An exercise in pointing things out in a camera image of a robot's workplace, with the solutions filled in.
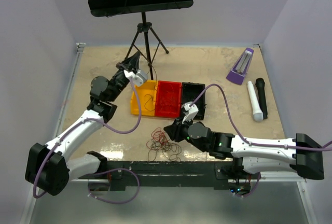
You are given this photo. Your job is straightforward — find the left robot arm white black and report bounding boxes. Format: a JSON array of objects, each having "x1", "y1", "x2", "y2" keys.
[{"x1": 25, "y1": 52, "x2": 147, "y2": 199}]

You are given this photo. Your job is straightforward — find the purple metronome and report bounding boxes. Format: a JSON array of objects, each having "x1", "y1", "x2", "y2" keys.
[{"x1": 226, "y1": 48, "x2": 254, "y2": 85}]

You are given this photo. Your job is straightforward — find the yellow plastic bin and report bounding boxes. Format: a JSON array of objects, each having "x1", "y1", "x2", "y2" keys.
[{"x1": 130, "y1": 80, "x2": 158, "y2": 117}]

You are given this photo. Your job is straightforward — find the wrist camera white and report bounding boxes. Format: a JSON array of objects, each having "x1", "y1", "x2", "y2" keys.
[
  {"x1": 181, "y1": 102, "x2": 199, "y2": 124},
  {"x1": 124, "y1": 69, "x2": 148, "y2": 87}
]

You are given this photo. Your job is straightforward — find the black plastic bin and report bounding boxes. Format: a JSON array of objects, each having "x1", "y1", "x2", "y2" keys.
[{"x1": 179, "y1": 82, "x2": 208, "y2": 121}]

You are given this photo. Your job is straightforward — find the brown cable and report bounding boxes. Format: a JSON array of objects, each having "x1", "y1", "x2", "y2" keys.
[{"x1": 144, "y1": 64, "x2": 159, "y2": 112}]

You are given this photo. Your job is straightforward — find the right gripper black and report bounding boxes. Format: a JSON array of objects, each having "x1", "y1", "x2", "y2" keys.
[{"x1": 163, "y1": 115, "x2": 208, "y2": 152}]

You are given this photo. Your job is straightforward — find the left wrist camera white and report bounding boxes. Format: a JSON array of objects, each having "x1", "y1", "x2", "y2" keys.
[{"x1": 124, "y1": 69, "x2": 148, "y2": 87}]

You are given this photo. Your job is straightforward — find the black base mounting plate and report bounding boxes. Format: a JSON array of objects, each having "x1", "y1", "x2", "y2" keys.
[{"x1": 85, "y1": 160, "x2": 261, "y2": 191}]

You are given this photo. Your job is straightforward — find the black microphone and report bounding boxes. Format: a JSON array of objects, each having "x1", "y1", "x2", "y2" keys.
[{"x1": 255, "y1": 78, "x2": 268, "y2": 120}]

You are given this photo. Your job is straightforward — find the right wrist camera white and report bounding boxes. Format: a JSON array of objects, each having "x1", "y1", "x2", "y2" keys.
[{"x1": 181, "y1": 102, "x2": 199, "y2": 124}]

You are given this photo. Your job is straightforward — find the red plastic bin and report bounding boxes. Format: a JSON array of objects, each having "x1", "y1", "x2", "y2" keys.
[{"x1": 155, "y1": 80, "x2": 182, "y2": 119}]

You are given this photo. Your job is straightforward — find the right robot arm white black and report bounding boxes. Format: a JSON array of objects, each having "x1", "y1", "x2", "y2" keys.
[{"x1": 163, "y1": 119, "x2": 325, "y2": 180}]

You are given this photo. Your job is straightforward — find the red black cables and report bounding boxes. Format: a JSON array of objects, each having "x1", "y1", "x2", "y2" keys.
[{"x1": 146, "y1": 127, "x2": 182, "y2": 162}]

